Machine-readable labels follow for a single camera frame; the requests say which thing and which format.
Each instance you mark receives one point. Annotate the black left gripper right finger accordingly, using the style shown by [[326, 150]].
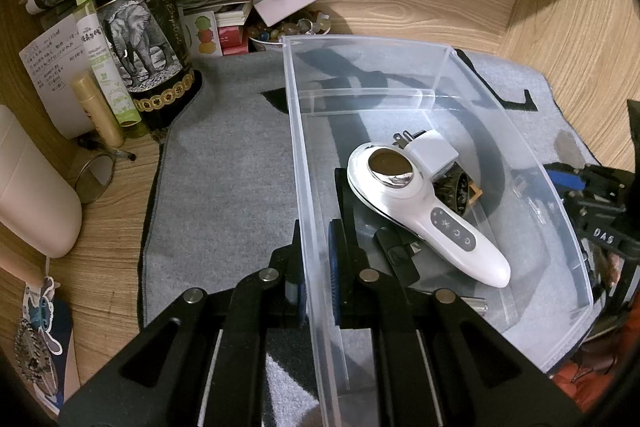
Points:
[[347, 260]]

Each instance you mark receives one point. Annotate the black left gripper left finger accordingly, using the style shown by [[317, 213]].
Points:
[[288, 261]]

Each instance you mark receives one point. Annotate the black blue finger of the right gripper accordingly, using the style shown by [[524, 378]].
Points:
[[568, 181]]

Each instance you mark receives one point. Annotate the white handheld massager device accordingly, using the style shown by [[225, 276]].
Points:
[[392, 184]]

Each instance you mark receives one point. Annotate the clear plastic storage bin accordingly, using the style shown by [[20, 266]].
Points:
[[347, 90]]

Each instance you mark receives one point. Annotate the small silver metal cylinder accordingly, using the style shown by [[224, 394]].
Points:
[[479, 305]]

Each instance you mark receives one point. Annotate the white power adapter plug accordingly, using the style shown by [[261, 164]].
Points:
[[429, 150]]

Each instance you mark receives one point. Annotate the black gold lipstick tube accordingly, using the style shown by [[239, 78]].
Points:
[[475, 193]]

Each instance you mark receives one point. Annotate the grey mat with black letters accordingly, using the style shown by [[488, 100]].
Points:
[[226, 199]]

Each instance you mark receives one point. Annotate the orange cloth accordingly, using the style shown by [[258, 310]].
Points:
[[588, 374]]

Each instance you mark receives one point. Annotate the red small box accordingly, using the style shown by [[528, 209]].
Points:
[[233, 40]]

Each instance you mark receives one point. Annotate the yellow lip balm tube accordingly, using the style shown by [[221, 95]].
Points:
[[92, 101]]

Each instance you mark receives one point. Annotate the bowl of glass marbles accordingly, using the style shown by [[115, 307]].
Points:
[[302, 23]]

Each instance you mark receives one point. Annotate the fruit picture card box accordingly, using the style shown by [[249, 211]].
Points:
[[201, 32]]

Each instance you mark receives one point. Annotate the beige cylindrical container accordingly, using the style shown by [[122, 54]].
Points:
[[37, 204]]

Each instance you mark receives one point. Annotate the white folded card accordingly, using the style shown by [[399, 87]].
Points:
[[273, 11]]

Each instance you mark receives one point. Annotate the green white spray bottle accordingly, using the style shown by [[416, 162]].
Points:
[[103, 67]]

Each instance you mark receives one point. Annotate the white handwritten paper note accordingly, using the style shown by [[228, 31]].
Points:
[[53, 61]]

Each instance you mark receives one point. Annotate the dark elephant label bottle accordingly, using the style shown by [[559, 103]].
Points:
[[147, 41]]

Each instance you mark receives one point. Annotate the round wire-frame eyeglasses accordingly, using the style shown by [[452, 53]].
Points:
[[97, 172]]

